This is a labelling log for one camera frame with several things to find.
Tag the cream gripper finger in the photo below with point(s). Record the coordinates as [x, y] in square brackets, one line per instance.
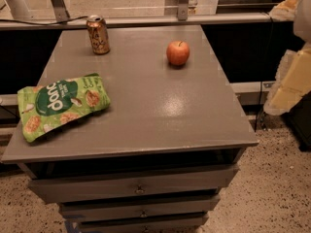
[293, 81]
[284, 11]

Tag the orange soda can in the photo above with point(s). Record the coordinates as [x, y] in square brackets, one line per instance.
[98, 34]

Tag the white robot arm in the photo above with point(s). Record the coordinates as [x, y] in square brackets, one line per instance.
[302, 23]

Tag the red apple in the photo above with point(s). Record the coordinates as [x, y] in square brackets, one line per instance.
[178, 53]

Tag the top grey drawer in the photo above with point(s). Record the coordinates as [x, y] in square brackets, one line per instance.
[122, 185]

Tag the grey drawer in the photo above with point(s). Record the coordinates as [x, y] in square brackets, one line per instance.
[147, 206]
[122, 185]
[143, 225]

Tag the grey drawer cabinet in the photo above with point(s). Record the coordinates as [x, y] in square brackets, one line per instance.
[161, 116]

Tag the middle grey drawer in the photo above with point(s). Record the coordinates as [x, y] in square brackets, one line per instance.
[147, 206]

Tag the bottom grey drawer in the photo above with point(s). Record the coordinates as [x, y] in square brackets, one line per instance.
[143, 225]

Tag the green snack bag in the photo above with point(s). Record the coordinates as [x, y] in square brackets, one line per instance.
[45, 108]

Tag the white pipe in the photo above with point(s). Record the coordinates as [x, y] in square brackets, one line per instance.
[19, 9]

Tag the grey metal rail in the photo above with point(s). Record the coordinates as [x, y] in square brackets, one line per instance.
[124, 22]

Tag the metal bracket left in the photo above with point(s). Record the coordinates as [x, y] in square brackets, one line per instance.
[60, 10]

